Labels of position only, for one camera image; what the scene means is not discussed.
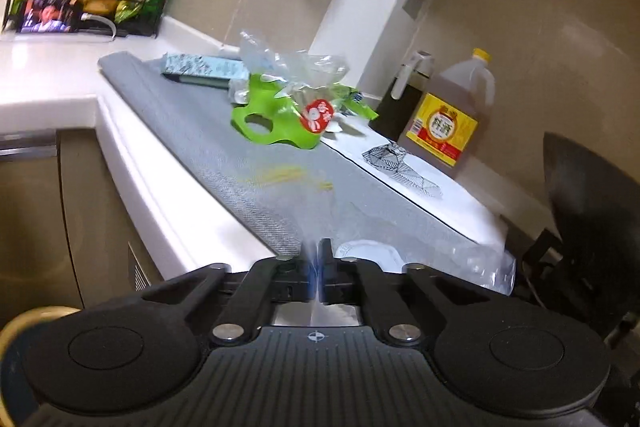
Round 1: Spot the round waste bin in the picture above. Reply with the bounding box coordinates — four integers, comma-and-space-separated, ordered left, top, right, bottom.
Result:
0, 305, 83, 427

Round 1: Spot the dark sauce dispenser bottle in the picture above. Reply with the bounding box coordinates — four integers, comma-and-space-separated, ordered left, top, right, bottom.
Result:
372, 51, 434, 141

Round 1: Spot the clear plastic bag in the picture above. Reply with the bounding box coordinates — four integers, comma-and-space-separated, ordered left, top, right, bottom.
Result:
250, 164, 517, 298

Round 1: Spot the black smartphone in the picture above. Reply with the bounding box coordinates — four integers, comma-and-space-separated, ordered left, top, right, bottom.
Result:
17, 0, 84, 34

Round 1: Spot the grey mat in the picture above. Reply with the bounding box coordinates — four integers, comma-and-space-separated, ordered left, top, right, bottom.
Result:
97, 51, 507, 259

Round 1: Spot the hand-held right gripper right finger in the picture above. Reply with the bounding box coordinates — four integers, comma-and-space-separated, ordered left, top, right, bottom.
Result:
320, 238, 499, 349

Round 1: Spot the large jug with yellow label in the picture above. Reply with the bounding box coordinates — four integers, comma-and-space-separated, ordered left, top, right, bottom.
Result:
397, 48, 497, 180

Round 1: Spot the green plastic carrier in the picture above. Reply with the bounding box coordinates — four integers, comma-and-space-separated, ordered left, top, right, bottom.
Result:
230, 73, 379, 151

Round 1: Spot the white charging cable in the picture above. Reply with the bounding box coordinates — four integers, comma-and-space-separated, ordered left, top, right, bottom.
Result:
80, 12, 119, 39

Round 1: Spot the red label clear packet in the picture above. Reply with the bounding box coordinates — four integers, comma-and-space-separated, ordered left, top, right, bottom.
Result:
299, 97, 337, 134

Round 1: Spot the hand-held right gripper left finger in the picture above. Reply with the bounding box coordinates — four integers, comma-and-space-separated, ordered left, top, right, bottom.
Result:
141, 240, 320, 348

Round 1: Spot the white paper with black drawing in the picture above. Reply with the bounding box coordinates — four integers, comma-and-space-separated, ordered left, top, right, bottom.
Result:
319, 127, 508, 244

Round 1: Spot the metal cabinet vent grille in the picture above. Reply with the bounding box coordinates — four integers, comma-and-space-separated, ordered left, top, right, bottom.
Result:
127, 241, 166, 294

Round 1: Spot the crumpled clear plastic wrapper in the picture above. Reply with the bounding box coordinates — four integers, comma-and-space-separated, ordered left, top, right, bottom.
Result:
229, 31, 351, 108

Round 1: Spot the white vented column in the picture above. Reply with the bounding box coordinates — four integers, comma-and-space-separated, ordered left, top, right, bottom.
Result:
309, 0, 463, 100

